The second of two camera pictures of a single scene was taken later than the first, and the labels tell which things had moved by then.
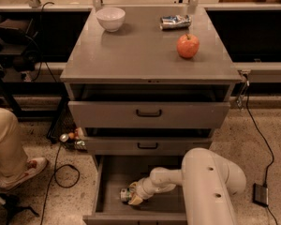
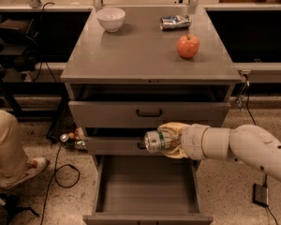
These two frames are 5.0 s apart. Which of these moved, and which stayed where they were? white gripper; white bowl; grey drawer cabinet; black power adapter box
Moved: white gripper
Stayed: grey drawer cabinet; black power adapter box; white bowl
